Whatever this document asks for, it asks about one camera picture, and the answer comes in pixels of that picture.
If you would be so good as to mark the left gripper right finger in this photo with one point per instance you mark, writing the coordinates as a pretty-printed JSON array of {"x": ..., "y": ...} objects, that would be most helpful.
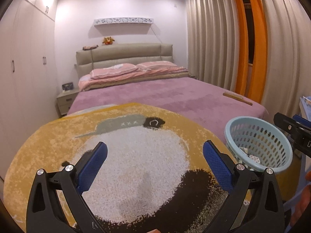
[{"x": 265, "y": 212}]

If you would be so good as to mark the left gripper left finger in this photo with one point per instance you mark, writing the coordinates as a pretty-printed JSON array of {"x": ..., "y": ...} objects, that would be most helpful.
[{"x": 44, "y": 210}]

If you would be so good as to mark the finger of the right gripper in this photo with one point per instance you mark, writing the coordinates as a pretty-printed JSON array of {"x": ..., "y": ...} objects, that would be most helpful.
[
  {"x": 301, "y": 120},
  {"x": 295, "y": 128}
]

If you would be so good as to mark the polka dot white wrapper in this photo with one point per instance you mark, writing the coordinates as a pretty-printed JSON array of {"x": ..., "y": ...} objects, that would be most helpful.
[{"x": 254, "y": 158}]

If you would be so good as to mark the right human hand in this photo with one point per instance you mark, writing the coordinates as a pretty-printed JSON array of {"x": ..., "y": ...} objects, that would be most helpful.
[{"x": 301, "y": 205}]

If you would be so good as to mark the light blue plastic basket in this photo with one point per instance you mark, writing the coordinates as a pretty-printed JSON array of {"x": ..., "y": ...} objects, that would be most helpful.
[{"x": 249, "y": 135}]

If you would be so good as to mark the bed with purple cover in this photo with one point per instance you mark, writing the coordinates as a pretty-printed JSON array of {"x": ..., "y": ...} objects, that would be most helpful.
[{"x": 201, "y": 102}]

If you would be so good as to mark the round yellow panda rug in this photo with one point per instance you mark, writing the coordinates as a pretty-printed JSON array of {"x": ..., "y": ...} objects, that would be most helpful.
[{"x": 155, "y": 175}]

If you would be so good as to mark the beige curtain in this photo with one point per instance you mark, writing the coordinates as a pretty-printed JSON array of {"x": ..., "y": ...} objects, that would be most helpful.
[{"x": 218, "y": 50}]

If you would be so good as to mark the white wardrobe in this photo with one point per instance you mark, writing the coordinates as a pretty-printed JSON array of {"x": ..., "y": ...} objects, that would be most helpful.
[{"x": 29, "y": 77}]

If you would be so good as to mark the grey bedside nightstand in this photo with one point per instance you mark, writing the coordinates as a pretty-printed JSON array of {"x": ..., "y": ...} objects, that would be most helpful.
[{"x": 65, "y": 100}]

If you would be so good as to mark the right pink pillow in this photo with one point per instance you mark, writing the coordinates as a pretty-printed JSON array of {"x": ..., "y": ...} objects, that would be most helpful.
[{"x": 156, "y": 65}]

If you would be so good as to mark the pink pillow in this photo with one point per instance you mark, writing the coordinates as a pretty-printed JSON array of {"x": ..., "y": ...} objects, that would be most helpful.
[
  {"x": 113, "y": 71},
  {"x": 156, "y": 65}
]

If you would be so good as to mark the beige padded headboard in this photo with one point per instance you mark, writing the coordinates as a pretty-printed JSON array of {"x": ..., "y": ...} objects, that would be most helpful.
[{"x": 110, "y": 55}]

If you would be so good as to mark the left pink pillow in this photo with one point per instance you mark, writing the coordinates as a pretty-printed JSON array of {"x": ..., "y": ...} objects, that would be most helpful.
[{"x": 113, "y": 71}]

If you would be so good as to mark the dark item on headboard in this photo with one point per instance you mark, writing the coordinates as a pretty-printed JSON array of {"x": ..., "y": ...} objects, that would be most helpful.
[{"x": 90, "y": 47}]

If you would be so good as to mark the orange plush toy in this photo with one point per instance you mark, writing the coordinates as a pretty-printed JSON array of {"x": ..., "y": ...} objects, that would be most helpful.
[{"x": 108, "y": 40}]

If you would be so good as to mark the small picture frame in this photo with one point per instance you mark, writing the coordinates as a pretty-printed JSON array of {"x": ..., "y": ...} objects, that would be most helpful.
[{"x": 68, "y": 86}]

